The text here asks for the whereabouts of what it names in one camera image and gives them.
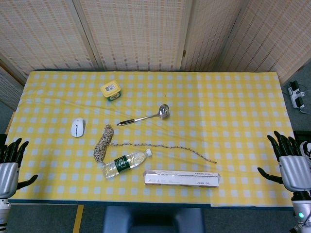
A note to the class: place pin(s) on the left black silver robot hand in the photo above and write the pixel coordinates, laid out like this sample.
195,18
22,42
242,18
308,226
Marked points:
8,174

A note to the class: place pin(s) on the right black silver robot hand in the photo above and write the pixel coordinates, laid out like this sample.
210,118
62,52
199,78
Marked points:
295,172

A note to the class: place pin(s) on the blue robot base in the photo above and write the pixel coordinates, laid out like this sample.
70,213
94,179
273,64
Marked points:
153,219

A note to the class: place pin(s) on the yellow white checkered tablecloth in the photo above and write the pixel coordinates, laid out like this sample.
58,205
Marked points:
218,116

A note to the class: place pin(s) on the white black sneaker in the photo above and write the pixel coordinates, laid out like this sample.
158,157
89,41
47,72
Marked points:
306,153

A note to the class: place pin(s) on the white power strip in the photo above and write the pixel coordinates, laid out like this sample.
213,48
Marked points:
296,95

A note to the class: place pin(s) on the white computer mouse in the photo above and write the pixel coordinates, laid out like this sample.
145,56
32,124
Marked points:
78,127

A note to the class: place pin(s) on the clear green-label water bottle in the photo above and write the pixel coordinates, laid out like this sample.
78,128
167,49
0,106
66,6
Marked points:
121,165

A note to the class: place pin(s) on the white baking paper box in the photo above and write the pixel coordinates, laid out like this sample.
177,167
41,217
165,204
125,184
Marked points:
181,180

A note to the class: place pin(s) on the yellow-lid green container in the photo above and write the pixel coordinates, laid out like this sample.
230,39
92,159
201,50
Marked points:
110,88

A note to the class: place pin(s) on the beige woven folding screen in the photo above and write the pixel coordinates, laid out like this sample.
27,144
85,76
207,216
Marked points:
136,34

